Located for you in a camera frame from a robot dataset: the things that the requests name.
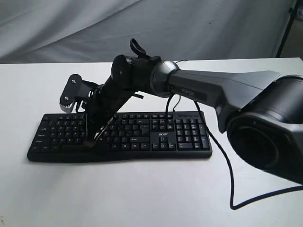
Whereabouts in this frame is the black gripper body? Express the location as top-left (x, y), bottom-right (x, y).
top-left (82, 78), bottom-right (137, 130)

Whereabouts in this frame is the black Acer computer keyboard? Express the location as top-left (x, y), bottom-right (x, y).
top-left (27, 111), bottom-right (212, 163)

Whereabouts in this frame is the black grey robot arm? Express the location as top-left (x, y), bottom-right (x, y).
top-left (85, 55), bottom-right (303, 183)

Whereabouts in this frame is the grey backdrop cloth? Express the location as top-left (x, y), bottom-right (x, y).
top-left (0, 0), bottom-right (295, 63)

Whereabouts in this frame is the black tripod stand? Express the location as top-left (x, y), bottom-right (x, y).
top-left (275, 0), bottom-right (300, 58)

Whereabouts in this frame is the thin black keyboard cable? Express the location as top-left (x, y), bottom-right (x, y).
top-left (172, 59), bottom-right (187, 112)

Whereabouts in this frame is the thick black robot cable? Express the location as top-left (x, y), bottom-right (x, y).
top-left (165, 93), bottom-right (303, 210)

